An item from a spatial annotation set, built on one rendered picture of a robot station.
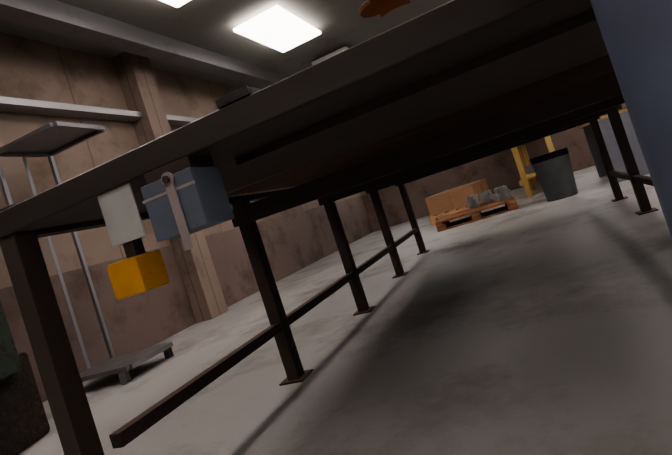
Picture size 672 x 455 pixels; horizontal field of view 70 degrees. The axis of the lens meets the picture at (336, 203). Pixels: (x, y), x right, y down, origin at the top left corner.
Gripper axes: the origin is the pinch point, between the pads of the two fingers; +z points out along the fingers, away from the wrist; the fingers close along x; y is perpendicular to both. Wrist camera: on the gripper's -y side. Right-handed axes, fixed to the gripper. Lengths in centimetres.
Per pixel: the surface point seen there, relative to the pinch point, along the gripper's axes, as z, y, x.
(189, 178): 27, -45, -23
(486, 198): 82, -9, 607
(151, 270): 42, -64, -19
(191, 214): 33, -47, -23
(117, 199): 25, -67, -19
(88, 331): 80, -339, 207
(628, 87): 37, 25, -49
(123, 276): 42, -68, -22
